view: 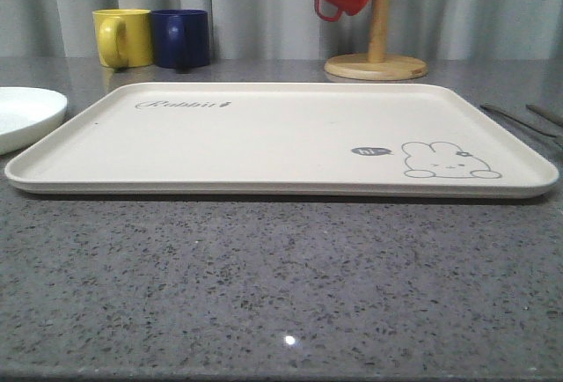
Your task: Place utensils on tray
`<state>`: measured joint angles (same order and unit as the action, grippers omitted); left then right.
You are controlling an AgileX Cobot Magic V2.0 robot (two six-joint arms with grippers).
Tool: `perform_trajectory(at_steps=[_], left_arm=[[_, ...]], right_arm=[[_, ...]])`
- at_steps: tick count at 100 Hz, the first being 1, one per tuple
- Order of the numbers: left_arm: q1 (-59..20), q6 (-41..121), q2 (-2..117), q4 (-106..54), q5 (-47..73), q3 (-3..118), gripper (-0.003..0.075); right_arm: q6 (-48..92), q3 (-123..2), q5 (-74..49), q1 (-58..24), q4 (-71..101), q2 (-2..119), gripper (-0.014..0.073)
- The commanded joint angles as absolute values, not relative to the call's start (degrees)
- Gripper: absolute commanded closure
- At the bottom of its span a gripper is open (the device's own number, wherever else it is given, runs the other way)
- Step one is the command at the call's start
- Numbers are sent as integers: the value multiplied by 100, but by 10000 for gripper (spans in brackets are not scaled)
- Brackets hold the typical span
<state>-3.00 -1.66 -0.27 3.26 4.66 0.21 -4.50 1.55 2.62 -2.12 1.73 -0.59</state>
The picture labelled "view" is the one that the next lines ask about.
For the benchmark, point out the steel chopstick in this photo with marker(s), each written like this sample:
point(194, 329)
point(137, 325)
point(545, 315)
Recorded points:
point(499, 111)

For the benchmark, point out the white round plate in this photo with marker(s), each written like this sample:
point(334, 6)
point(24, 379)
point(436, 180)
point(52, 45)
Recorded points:
point(28, 114)

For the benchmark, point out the steel fork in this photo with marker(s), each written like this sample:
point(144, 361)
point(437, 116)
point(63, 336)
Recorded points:
point(557, 119)

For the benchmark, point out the beige rabbit serving tray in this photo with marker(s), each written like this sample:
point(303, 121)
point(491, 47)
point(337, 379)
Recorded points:
point(414, 140)

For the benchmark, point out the wooden mug tree stand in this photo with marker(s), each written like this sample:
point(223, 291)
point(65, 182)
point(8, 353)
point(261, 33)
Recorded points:
point(377, 64)

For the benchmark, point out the navy blue mug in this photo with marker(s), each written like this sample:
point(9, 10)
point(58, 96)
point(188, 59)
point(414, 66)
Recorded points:
point(180, 38)

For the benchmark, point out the yellow mug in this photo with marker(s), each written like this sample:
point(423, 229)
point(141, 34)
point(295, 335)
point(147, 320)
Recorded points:
point(123, 37)

